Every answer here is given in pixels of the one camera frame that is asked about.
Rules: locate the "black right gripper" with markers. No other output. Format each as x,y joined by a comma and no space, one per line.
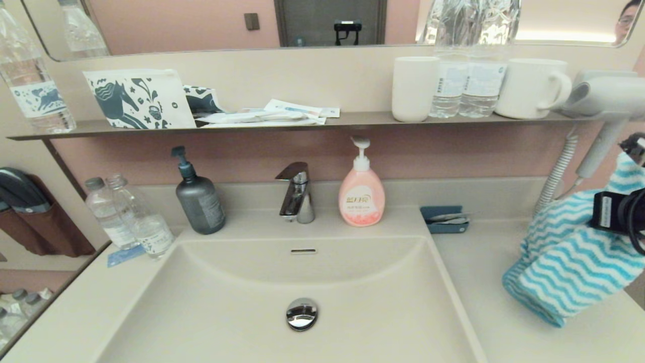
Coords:
617,212

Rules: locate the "teal white zigzag striped towel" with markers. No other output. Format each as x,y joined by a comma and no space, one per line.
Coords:
564,262

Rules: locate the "chrome faucet body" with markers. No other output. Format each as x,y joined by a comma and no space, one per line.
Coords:
301,203

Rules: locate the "chrome sink drain plug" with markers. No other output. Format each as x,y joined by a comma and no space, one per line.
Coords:
302,313

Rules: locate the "beige wash basin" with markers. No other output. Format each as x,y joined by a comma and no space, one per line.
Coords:
227,302

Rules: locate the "white grey hair dryer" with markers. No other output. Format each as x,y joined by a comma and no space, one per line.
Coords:
604,96

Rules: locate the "white ceramic mug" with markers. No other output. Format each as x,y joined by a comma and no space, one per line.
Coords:
526,89

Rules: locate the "silver amenity sachet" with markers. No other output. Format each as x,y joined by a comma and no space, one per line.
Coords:
456,222
448,217

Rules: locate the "teal amenity tray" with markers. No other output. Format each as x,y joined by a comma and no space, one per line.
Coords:
443,228

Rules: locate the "water bottle white text label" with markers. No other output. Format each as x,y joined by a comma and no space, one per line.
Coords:
488,79
446,84

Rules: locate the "white ceramic tumbler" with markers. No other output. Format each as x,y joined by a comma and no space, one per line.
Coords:
414,89

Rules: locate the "pink hand soap pump bottle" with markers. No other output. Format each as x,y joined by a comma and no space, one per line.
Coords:
361,198

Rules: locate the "white blue amenity packet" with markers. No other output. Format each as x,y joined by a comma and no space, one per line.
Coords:
302,108

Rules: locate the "white wrapped amenity packet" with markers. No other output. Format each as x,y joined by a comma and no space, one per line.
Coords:
252,119

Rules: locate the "dark grey pump bottle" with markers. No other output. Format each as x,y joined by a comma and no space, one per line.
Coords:
200,201

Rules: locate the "small dark blue printed pouch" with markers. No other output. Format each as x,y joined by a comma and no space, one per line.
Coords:
203,100

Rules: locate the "small water bottle blue print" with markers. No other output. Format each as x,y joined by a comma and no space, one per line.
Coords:
148,229

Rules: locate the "white pouch blue horse print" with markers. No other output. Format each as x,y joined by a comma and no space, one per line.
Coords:
135,98

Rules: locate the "blue card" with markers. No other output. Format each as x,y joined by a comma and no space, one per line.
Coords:
123,256

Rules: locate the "small water bottle plain label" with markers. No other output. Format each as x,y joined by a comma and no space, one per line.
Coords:
107,222

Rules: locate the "brown hanging pouch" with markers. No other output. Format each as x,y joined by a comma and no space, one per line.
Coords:
55,229

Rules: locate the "small clear capped bottle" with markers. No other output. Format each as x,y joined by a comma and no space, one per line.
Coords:
20,298
36,303

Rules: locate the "water bottle blue print label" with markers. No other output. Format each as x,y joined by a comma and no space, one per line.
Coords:
36,95

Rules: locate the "dark grey rounded item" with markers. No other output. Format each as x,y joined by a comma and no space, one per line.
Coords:
22,191

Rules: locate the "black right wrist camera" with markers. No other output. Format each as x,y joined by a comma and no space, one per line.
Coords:
636,146

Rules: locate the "grey wall shelf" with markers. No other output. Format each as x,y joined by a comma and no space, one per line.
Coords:
363,119

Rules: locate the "wall mirror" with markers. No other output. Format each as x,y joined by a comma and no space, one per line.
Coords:
191,25

